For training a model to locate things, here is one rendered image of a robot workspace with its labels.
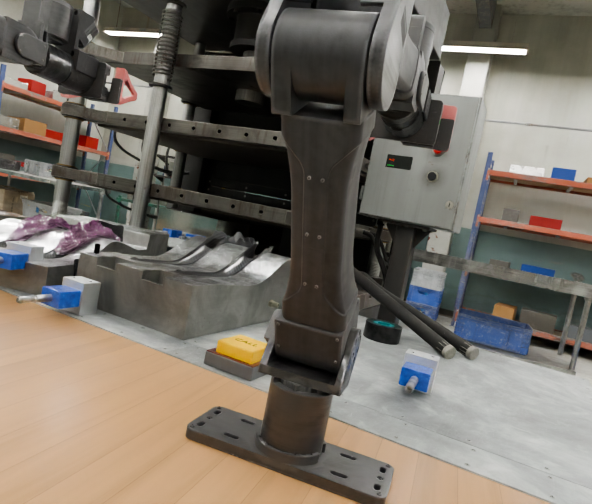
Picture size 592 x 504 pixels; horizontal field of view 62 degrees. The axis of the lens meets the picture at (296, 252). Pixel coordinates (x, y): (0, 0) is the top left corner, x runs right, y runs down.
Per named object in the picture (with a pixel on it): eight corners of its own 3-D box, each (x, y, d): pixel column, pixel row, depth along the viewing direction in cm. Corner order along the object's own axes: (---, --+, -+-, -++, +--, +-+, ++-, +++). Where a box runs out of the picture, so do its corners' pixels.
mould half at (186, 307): (183, 340, 78) (198, 257, 77) (71, 299, 90) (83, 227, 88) (311, 311, 123) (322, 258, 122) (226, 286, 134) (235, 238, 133)
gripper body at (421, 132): (376, 96, 76) (368, 80, 69) (444, 104, 73) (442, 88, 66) (368, 138, 76) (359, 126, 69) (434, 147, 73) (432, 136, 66)
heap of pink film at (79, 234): (71, 257, 99) (77, 219, 99) (-6, 239, 102) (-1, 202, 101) (133, 251, 125) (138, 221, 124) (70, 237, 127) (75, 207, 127)
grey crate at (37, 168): (37, 176, 579) (39, 161, 578) (21, 172, 602) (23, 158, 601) (62, 180, 604) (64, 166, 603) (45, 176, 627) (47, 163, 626)
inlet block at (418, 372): (422, 414, 67) (431, 376, 66) (386, 402, 68) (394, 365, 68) (432, 389, 79) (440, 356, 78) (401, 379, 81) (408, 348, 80)
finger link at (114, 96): (119, 77, 100) (86, 60, 91) (148, 81, 98) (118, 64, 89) (113, 110, 101) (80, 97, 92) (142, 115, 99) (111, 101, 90)
